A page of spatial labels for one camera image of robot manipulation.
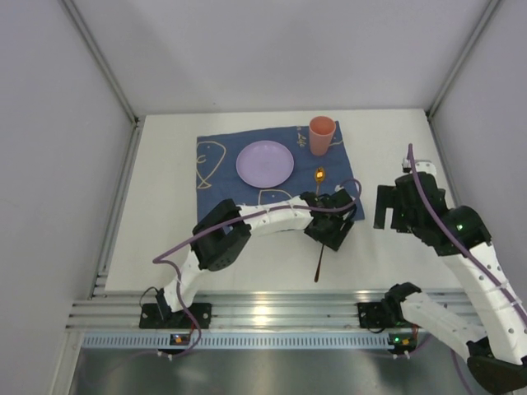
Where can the aluminium mounting rail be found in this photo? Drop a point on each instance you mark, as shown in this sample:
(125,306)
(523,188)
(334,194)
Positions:
(264,311)

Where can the left aluminium frame post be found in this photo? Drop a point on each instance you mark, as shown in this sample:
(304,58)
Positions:
(79,23)

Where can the aluminium frame post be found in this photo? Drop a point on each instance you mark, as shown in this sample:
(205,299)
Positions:
(79,23)
(469,44)

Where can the perforated cable duct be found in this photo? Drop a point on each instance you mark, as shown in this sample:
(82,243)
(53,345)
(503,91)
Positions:
(246,341)

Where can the right aluminium frame post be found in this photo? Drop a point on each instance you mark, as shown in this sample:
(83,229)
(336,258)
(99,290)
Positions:
(469,44)

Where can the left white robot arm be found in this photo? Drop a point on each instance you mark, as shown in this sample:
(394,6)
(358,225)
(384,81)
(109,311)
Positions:
(219,238)

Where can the gold spoon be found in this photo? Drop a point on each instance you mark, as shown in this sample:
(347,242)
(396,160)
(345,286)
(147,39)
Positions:
(320,176)

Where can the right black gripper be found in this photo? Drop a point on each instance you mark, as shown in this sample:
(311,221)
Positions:
(384,206)

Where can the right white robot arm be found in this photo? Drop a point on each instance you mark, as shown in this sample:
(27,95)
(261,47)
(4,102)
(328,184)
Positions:
(495,349)

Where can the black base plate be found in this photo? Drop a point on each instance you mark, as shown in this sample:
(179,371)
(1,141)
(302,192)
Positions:
(151,317)
(378,315)

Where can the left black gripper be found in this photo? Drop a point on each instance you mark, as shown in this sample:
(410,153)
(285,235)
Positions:
(329,232)

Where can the blue cloth placemat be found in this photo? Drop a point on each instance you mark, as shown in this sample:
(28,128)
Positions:
(217,179)

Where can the orange plastic cup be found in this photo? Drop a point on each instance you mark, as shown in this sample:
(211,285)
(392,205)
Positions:
(321,131)

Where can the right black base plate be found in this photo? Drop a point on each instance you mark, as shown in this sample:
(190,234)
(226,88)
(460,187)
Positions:
(378,315)

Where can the purple plastic plate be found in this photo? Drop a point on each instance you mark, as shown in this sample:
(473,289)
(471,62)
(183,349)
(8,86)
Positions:
(265,164)

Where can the copper fork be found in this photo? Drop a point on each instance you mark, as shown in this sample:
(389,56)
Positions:
(319,264)

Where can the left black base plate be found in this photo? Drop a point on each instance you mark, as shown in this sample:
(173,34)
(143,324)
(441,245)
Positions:
(151,317)

